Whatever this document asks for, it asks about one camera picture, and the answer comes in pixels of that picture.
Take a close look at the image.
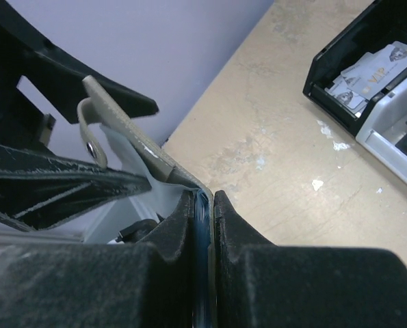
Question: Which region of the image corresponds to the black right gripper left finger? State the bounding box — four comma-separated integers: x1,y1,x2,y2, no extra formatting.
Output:
0,192,194,327

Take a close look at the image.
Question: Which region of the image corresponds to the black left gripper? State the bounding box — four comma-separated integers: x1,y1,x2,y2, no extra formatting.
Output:
0,1,159,232

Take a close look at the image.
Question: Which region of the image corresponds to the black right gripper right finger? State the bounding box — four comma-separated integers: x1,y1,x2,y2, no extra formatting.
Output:
214,191,407,327

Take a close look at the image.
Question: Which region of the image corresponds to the grey card holder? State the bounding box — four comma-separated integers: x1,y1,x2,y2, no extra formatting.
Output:
77,76,213,256

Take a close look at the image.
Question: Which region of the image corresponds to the silver cards stack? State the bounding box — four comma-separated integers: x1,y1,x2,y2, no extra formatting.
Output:
326,41,407,118

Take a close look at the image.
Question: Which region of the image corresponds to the white middle bin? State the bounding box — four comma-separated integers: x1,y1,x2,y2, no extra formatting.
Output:
356,78,407,184

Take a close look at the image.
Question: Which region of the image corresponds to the black bin left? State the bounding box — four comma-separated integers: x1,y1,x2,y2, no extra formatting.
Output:
303,1,407,135

